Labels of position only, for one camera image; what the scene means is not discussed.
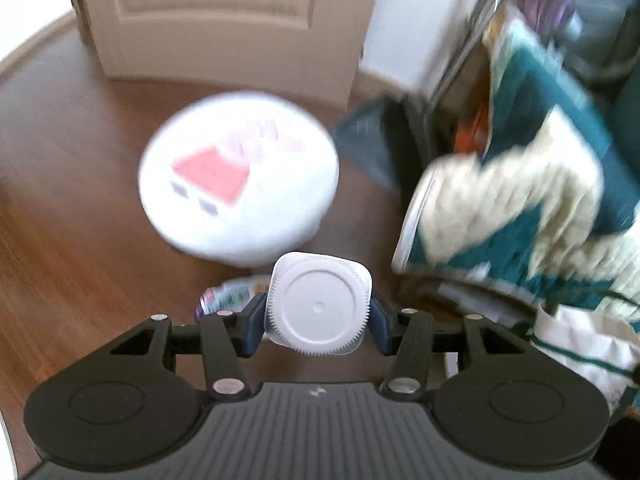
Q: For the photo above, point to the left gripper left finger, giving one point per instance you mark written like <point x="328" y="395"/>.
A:
<point x="253" y="320"/>

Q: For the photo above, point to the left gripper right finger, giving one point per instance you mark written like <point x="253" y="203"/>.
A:
<point x="381" y="324"/>

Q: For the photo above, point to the white purple biscuit bag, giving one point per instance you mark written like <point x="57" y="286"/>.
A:
<point x="232" y="295"/>

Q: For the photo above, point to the yellow white milk bottle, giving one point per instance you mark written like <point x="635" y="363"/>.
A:
<point x="318" y="305"/>

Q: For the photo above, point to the teal cream shaggy rug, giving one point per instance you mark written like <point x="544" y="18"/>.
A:
<point x="550" y="204"/>

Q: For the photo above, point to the white canvas bag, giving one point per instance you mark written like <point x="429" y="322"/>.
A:
<point x="601" y="345"/>

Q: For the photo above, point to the beige wooden door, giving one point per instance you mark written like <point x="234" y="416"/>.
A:
<point x="305" y="48"/>

